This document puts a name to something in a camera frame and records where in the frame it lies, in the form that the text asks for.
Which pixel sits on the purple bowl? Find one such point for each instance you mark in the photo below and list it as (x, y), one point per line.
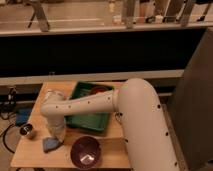
(85, 152)

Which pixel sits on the metal cup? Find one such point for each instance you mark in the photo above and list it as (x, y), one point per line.
(27, 131)

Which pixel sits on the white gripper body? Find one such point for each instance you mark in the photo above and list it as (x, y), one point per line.
(57, 128)

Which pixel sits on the green plastic tray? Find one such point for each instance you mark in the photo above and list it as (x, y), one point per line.
(95, 121)

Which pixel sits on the blue box on floor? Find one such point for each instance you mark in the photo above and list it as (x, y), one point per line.
(22, 116)

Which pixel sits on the red item in tray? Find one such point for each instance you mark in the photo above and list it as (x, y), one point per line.
(96, 90)

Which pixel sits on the grey cabinet panel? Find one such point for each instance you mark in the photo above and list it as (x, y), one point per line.
(191, 106)

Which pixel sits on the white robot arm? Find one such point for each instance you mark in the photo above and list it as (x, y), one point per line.
(148, 143)

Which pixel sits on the blue sponge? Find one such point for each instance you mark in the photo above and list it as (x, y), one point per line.
(50, 144)

